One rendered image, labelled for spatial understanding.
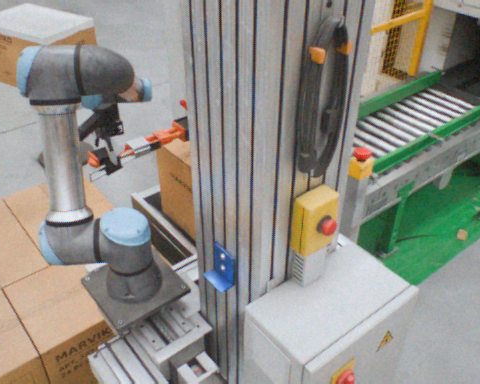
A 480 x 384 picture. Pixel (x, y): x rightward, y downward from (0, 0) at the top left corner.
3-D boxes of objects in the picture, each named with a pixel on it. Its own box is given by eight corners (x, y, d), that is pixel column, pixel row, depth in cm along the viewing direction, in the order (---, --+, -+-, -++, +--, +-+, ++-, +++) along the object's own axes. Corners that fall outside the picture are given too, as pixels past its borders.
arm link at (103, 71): (128, 38, 115) (151, 73, 164) (78, 39, 115) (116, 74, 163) (131, 90, 116) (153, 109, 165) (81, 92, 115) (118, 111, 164)
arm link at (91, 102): (111, 87, 153) (116, 72, 162) (73, 88, 152) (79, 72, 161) (115, 111, 158) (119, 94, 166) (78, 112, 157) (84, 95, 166)
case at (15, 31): (-7, 80, 345) (-26, 19, 321) (40, 59, 373) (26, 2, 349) (58, 101, 320) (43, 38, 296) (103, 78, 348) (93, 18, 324)
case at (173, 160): (257, 166, 275) (258, 99, 251) (311, 202, 250) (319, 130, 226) (162, 211, 244) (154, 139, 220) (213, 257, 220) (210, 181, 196)
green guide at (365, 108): (427, 77, 364) (429, 64, 359) (440, 82, 358) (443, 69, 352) (252, 154, 284) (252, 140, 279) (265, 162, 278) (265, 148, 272)
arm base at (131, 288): (173, 286, 141) (170, 260, 135) (123, 313, 134) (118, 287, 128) (145, 255, 151) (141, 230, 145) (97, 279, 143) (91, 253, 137)
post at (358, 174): (332, 318, 262) (360, 153, 202) (342, 327, 258) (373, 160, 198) (323, 325, 259) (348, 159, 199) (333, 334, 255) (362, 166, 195)
